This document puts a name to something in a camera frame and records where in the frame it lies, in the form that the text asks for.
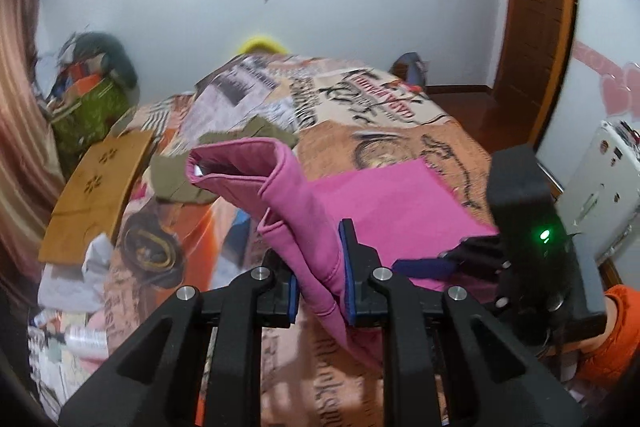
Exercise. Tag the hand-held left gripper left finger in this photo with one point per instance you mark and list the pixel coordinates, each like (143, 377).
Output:
(293, 302)

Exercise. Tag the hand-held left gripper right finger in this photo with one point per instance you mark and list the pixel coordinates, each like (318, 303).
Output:
(347, 272)

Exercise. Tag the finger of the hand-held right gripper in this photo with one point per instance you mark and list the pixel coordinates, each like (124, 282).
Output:
(422, 268)

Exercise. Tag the pink pants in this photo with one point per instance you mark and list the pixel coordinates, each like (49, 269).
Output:
(310, 207)

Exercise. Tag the person's right forearm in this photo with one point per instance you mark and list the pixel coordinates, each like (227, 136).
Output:
(615, 337)

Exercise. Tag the olive green pants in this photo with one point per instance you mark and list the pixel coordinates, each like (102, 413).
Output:
(170, 177)

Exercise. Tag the printed newspaper pattern blanket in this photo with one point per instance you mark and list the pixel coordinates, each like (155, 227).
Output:
(400, 132)

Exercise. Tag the white heart print sliding door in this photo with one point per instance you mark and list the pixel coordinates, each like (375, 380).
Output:
(600, 57)

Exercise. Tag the grey backpack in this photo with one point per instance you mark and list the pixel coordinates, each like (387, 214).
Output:
(407, 69)

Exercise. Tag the brown wooden door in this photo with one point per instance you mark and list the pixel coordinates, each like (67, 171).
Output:
(530, 7)

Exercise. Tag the clear plastic bottle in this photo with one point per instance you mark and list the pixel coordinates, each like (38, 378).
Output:
(85, 341)

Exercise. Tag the white cloth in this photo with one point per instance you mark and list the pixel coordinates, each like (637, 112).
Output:
(75, 287)

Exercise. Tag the wooden lap board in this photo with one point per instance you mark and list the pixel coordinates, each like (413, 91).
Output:
(95, 197)

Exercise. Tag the yellow foam headboard guard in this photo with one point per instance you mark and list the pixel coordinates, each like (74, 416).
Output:
(260, 43)

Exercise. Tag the green patterned bag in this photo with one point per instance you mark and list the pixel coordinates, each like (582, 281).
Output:
(90, 117)

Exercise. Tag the grey plush toy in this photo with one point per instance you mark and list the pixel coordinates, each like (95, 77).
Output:
(117, 57)

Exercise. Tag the orange box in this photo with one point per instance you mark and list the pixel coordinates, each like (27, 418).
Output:
(82, 77)

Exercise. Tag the brown striped curtain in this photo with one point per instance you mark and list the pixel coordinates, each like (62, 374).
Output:
(20, 132)

